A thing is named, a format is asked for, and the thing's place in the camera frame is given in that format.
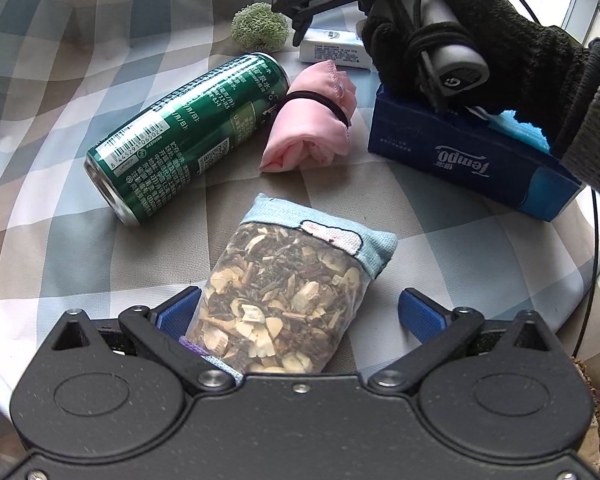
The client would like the light blue face mask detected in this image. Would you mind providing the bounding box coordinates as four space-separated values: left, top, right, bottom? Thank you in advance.
490 110 550 154

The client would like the blue tempo tissue pack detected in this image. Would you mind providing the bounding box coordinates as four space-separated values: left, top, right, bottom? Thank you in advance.
368 87 583 221

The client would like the pink cloth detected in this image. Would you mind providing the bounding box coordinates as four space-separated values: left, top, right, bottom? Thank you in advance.
260 60 358 174

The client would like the green beverage can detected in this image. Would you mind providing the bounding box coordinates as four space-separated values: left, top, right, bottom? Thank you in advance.
84 52 289 226

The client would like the black gloved right hand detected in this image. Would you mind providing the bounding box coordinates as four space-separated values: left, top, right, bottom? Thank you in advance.
355 0 600 156

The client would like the herb sachet bag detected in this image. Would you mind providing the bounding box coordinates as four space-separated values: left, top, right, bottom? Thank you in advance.
181 194 398 375

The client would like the small white tissue packet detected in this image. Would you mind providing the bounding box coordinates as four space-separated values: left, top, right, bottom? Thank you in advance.
299 28 373 70

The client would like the black cable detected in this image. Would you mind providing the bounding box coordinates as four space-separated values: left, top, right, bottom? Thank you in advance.
569 186 600 361

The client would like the woven wicker basket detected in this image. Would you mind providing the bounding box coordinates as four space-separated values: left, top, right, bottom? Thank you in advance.
569 356 600 476

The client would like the checkered plaid cloth cover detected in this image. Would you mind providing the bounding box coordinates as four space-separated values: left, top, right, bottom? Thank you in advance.
0 0 600 435

